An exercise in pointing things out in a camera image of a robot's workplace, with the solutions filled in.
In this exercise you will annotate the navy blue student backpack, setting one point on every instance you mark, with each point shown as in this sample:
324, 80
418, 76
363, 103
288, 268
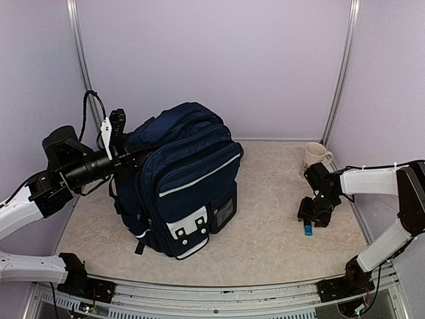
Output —
184, 187

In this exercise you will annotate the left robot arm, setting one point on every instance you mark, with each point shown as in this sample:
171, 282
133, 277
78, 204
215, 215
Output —
71, 166

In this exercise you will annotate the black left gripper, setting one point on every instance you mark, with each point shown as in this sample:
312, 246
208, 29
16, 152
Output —
126, 161

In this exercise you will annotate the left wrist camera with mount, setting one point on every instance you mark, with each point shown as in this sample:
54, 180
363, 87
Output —
112, 131

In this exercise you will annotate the aluminium frame post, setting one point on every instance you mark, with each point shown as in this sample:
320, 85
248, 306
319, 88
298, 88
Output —
92, 103
343, 70

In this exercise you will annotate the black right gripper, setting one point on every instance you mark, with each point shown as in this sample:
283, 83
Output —
319, 221

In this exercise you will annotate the right aluminium frame post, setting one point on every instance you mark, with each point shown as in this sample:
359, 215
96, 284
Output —
343, 70

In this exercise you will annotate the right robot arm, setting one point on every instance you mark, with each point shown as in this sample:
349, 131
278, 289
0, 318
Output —
404, 180

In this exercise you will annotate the left aluminium frame post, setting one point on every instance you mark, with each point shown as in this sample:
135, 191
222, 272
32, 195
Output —
92, 103

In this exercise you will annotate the white cartoon mug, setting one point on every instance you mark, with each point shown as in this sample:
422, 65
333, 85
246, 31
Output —
315, 153

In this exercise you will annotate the front aluminium rail base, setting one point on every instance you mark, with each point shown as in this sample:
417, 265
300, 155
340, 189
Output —
132, 299

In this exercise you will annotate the blue capped black marker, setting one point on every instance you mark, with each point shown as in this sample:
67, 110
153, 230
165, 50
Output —
308, 228

